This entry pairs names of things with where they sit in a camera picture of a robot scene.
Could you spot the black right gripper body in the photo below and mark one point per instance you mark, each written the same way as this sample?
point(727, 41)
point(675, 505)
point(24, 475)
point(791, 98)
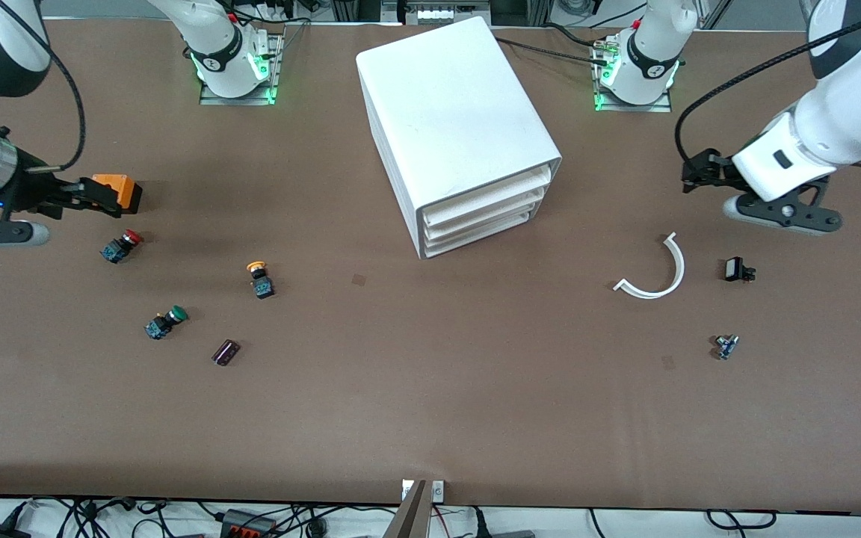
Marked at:
point(28, 191)

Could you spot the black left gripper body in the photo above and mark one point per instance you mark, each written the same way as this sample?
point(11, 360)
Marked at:
point(716, 174)

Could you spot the yellow push button switch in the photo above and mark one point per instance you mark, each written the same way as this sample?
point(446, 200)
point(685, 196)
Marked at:
point(261, 285)

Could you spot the white largest-gap cabinet drawer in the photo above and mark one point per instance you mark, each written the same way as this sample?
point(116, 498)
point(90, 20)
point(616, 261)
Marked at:
point(490, 196)

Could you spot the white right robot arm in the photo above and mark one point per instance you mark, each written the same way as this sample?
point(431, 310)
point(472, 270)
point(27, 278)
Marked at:
point(217, 45)

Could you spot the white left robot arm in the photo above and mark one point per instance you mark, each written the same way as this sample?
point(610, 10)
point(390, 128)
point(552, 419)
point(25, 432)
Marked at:
point(651, 60)

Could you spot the orange button box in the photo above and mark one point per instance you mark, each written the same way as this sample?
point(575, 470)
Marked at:
point(128, 190)

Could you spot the white middle cabinet drawer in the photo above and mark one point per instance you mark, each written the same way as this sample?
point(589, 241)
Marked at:
point(486, 217)

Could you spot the white lowest cabinet drawer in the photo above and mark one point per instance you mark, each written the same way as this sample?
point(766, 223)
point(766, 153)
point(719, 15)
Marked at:
point(475, 234)

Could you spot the white drawer cabinet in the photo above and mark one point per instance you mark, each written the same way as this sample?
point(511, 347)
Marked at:
point(453, 112)

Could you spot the white curved plastic strip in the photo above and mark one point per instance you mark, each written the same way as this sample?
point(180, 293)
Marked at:
point(678, 269)

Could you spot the small blue metal component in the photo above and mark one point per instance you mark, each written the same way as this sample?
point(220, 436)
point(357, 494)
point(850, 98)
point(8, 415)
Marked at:
point(726, 347)

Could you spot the dark purple capacitor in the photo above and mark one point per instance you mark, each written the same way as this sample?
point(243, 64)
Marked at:
point(226, 353)

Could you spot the white power strip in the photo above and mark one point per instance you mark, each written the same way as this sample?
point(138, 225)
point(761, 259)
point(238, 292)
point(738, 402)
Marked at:
point(445, 13)

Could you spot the black orange power strip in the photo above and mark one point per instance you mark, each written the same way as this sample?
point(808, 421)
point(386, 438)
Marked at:
point(240, 523)

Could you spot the grey brown beam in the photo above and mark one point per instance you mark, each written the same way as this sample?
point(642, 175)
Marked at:
point(409, 515)

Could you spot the red push button switch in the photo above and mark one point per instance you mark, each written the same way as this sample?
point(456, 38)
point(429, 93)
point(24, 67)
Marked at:
point(118, 247)

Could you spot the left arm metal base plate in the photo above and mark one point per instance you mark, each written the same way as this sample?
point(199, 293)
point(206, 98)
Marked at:
point(643, 107)

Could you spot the black switch with white face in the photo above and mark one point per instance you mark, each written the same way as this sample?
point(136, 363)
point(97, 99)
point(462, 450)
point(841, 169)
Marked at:
point(735, 269)

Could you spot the green push button switch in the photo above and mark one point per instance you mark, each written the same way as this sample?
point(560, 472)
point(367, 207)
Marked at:
point(164, 323)

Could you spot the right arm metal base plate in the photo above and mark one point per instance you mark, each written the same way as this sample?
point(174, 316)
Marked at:
point(275, 67)

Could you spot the small white bracket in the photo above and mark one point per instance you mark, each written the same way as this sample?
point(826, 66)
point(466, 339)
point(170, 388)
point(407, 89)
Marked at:
point(438, 491)

